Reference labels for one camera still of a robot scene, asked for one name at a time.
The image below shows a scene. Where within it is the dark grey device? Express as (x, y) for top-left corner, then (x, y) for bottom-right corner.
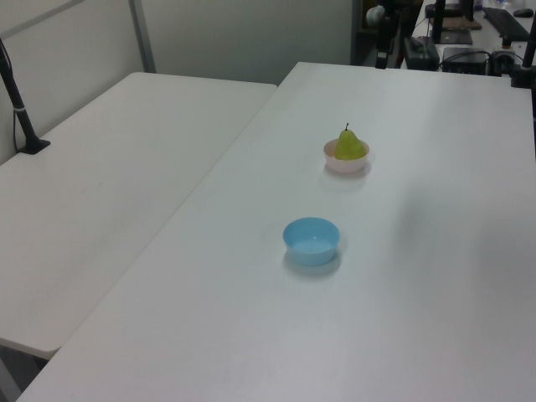
(403, 36), (441, 70)

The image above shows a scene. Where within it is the pink plastic bowl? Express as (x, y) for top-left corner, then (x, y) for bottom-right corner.
(322, 139), (371, 174)

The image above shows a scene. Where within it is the green pear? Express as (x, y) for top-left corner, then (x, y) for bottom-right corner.
(332, 122), (365, 162)

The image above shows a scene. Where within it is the grey partition frame post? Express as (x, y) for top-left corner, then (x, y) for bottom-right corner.
(128, 0), (157, 75)

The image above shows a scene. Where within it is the blue plastic bowl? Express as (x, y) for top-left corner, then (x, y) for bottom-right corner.
(282, 216), (340, 267)

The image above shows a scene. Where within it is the black electronics box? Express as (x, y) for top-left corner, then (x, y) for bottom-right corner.
(441, 46), (492, 75)

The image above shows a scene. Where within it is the black clamp pole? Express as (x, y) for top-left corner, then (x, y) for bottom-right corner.
(509, 23), (536, 90)

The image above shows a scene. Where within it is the black keyboard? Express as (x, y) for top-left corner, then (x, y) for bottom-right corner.
(481, 6), (531, 42)

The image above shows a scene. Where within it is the black monitor stand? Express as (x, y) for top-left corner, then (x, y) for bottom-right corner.
(430, 0), (474, 46)

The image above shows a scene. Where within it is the white side table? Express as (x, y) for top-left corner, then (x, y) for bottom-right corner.
(0, 71), (280, 360)

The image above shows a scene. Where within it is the black camera stand pole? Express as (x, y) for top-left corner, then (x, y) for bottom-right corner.
(0, 37), (52, 156)

